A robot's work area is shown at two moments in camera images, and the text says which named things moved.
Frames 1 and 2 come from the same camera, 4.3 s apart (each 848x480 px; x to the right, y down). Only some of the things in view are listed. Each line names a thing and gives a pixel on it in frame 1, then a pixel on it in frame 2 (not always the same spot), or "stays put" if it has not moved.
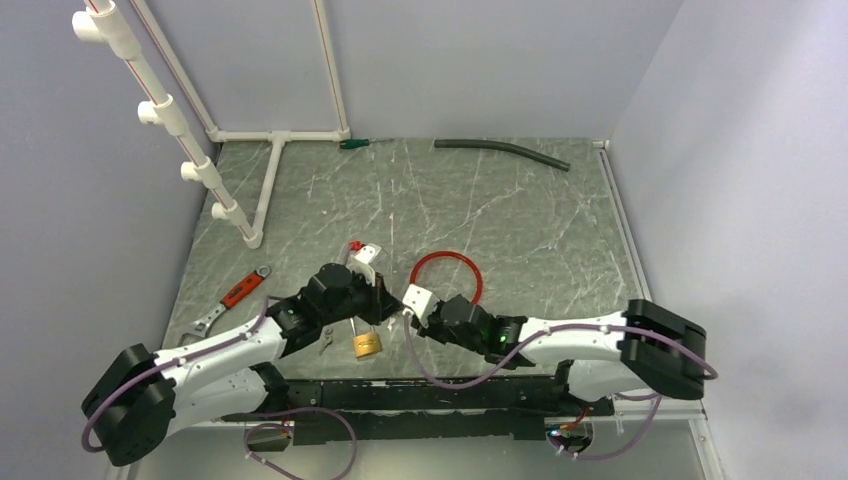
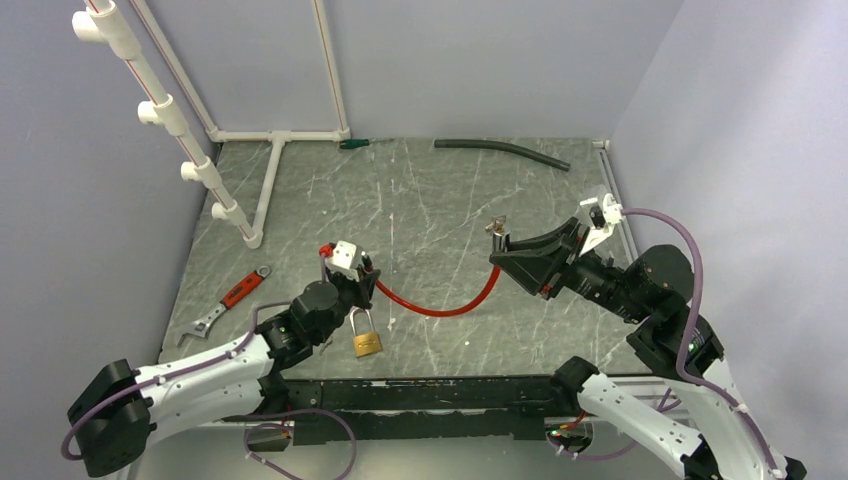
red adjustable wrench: x=201 y=329 stays put
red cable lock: x=429 y=255 -> x=500 y=243
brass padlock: x=365 y=343 stays put
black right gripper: x=430 y=328 -> x=530 y=262
